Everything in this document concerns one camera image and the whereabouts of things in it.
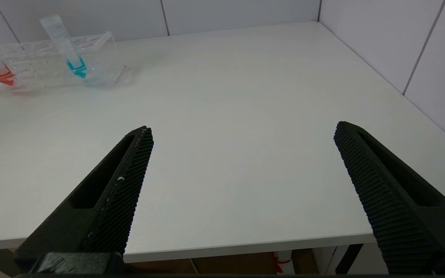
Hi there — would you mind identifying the test tube with blue pigment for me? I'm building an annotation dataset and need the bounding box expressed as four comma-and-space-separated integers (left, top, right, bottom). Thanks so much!
39, 15, 88, 80

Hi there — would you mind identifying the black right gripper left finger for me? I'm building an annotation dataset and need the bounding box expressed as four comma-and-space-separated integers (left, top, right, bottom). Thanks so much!
13, 125, 155, 271

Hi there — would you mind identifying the clear acrylic test tube rack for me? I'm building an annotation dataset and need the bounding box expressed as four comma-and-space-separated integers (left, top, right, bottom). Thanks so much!
0, 32, 126, 96

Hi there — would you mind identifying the red strap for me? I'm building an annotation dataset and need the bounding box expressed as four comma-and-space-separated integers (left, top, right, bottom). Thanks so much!
272, 252, 293, 273

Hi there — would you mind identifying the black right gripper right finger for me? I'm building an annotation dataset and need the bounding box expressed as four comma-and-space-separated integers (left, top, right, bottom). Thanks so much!
333, 121, 445, 275

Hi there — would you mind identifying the black table leg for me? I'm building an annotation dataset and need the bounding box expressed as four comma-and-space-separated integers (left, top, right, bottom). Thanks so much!
335, 243, 364, 275

